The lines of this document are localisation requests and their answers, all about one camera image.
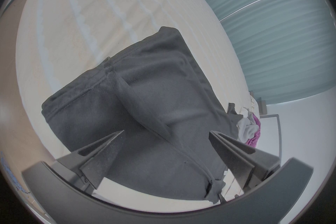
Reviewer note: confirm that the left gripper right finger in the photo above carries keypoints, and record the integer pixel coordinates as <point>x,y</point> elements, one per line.
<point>241,162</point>

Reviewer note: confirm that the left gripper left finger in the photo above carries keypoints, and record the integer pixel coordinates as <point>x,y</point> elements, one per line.
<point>97,162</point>

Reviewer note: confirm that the black T-shirt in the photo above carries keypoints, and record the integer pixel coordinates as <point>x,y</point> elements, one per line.
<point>157,99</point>

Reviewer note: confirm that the bed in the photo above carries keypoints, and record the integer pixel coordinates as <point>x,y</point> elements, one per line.
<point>105,20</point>

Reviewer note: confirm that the grey garment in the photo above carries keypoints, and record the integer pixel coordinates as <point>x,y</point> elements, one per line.
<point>248,131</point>

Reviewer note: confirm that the purple satin garment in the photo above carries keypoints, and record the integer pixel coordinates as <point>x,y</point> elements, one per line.
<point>256,125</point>

